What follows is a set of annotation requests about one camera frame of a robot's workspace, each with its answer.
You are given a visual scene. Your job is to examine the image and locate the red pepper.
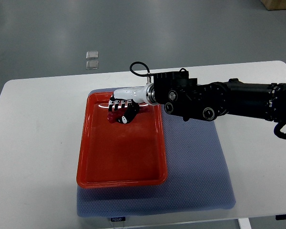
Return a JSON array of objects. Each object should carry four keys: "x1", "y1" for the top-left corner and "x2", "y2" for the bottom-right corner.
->
[{"x1": 108, "y1": 106, "x2": 149, "y2": 124}]

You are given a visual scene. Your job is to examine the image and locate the blue grey mesh mat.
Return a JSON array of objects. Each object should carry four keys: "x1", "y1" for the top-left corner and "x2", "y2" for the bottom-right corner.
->
[{"x1": 76, "y1": 86, "x2": 236, "y2": 218}]

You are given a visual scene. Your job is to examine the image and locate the cardboard box corner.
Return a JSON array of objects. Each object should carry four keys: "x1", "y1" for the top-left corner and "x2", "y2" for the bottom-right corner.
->
[{"x1": 260, "y1": 0, "x2": 286, "y2": 10}]

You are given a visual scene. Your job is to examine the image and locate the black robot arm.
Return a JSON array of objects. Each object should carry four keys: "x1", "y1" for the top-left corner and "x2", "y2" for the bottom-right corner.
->
[{"x1": 145, "y1": 68, "x2": 286, "y2": 140}]

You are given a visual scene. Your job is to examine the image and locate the upper floor metal plate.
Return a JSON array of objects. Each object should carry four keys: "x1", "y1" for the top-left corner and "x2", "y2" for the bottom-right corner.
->
[{"x1": 86, "y1": 51, "x2": 99, "y2": 60}]

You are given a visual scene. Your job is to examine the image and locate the black object at edge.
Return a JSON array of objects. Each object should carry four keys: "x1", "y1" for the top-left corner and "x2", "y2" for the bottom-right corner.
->
[{"x1": 276, "y1": 214, "x2": 286, "y2": 220}]

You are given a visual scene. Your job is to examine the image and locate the white table leg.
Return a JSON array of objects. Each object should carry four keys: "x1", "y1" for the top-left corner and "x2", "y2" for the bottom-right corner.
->
[{"x1": 238, "y1": 218, "x2": 252, "y2": 229}]

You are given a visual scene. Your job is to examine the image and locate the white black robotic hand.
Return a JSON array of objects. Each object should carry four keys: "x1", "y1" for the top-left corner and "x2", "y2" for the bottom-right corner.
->
[{"x1": 108, "y1": 83, "x2": 158, "y2": 124}]

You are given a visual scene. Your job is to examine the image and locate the black mat brand label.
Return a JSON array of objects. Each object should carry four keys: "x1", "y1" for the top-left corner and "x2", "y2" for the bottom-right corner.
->
[{"x1": 111, "y1": 217, "x2": 126, "y2": 222}]

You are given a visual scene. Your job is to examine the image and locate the red plastic tray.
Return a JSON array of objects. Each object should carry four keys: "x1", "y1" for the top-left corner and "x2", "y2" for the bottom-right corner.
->
[{"x1": 76, "y1": 92, "x2": 168, "y2": 189}]

